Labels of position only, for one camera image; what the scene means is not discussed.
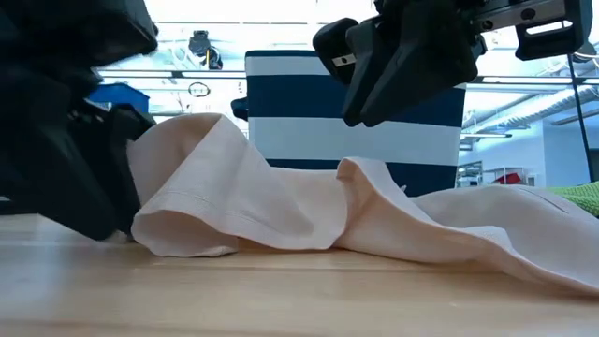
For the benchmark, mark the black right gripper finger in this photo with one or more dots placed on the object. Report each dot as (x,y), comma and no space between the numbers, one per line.
(369,65)
(430,61)

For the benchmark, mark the blue plastic bin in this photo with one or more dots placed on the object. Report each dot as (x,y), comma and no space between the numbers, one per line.
(126,98)

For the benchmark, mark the red plastic bin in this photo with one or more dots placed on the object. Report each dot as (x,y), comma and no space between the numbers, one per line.
(509,179)

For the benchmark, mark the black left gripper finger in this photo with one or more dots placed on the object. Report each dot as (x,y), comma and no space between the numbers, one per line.
(61,187)
(121,121)

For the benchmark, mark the black round overhead fixture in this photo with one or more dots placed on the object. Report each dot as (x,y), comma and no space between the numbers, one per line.
(589,54)

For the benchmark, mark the pink towel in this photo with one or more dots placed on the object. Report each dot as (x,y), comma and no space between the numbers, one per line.
(234,196)

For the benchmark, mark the thin black pole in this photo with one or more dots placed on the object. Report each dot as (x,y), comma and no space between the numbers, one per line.
(580,117)

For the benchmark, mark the navy white striped fabric basket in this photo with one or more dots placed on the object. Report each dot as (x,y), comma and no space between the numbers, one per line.
(299,136)

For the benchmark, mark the green towel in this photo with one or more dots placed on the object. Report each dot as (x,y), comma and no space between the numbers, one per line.
(585,199)

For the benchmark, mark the metal shelf rack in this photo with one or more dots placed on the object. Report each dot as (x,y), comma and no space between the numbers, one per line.
(472,175)

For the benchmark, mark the black hanging device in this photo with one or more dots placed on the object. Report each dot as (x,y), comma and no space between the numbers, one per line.
(201,44)

